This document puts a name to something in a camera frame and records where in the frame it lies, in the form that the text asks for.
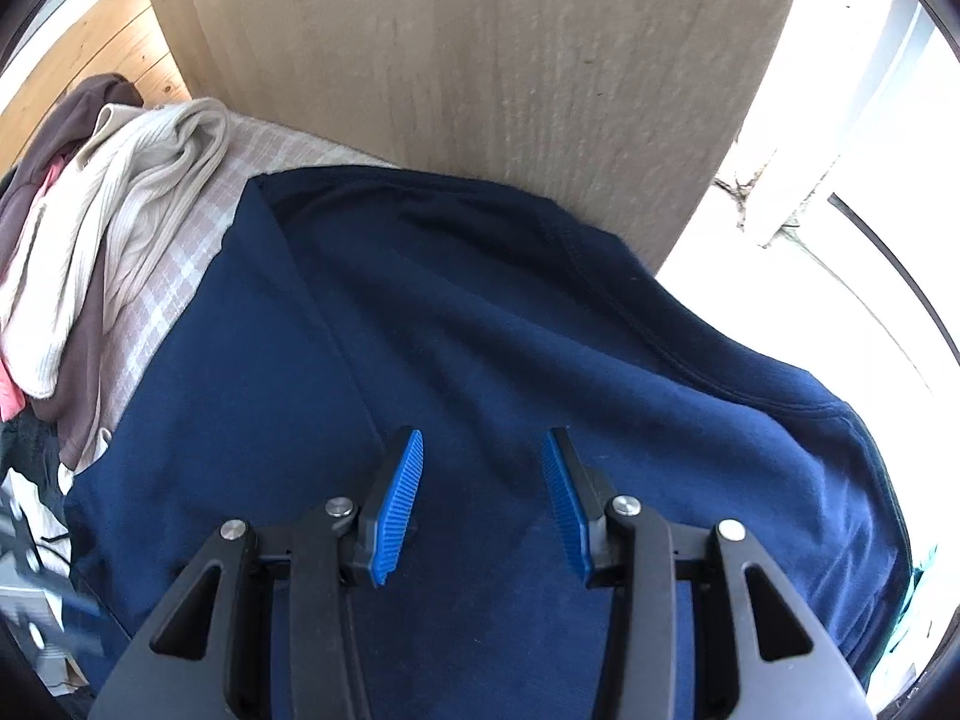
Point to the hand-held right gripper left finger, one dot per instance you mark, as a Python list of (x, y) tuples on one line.
[(397, 510)]

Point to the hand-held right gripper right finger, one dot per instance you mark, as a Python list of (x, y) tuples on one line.
[(562, 510)]

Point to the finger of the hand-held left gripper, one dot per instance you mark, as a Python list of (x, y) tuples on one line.
[(37, 607)]

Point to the dark blue shirt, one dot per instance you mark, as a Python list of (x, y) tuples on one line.
[(465, 330)]

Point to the pink garment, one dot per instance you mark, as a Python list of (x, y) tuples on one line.
[(9, 390)]

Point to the pink plaid blanket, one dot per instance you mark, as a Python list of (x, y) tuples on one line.
[(187, 255)]

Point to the beige ribbed garment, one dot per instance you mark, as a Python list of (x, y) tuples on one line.
[(112, 187)]

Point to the light wood panel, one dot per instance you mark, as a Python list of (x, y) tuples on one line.
[(487, 52)]

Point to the pine wood board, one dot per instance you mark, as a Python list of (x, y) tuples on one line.
[(97, 52)]

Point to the white window frame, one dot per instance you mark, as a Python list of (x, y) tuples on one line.
[(795, 187)]

